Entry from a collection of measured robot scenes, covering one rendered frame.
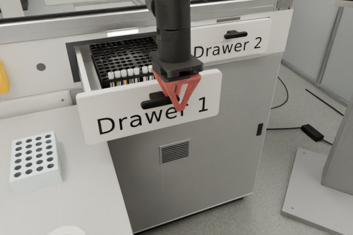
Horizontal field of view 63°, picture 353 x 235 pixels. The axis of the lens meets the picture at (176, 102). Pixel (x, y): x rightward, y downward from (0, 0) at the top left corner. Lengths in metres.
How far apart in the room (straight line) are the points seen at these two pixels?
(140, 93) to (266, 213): 1.12
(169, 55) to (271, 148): 1.47
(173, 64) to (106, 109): 0.16
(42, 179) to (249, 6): 0.71
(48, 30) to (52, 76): 0.12
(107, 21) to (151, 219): 0.85
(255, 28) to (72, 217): 0.71
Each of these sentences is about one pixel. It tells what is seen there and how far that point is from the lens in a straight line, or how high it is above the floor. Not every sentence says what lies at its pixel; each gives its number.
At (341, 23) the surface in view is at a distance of 2.46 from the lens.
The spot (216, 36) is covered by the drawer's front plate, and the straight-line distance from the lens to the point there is 0.88.
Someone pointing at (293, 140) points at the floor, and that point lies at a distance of 1.99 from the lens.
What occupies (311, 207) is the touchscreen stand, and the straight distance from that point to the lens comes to 1.59.
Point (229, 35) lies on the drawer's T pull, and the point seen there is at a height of 0.91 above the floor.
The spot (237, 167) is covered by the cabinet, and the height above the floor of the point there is 0.28.
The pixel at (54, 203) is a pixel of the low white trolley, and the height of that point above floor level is 0.76.
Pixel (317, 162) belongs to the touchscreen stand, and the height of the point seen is 0.04.
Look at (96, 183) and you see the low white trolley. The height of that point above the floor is 0.76.
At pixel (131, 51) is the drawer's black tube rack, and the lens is 0.78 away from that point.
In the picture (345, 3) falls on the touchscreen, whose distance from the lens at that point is 1.17.
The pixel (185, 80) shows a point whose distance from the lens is 0.49.
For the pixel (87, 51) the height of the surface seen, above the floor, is 0.87.
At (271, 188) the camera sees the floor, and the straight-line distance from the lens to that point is 1.65.
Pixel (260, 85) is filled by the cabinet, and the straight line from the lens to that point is 1.09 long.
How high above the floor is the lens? 1.20
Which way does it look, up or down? 33 degrees down
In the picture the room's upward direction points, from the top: straight up
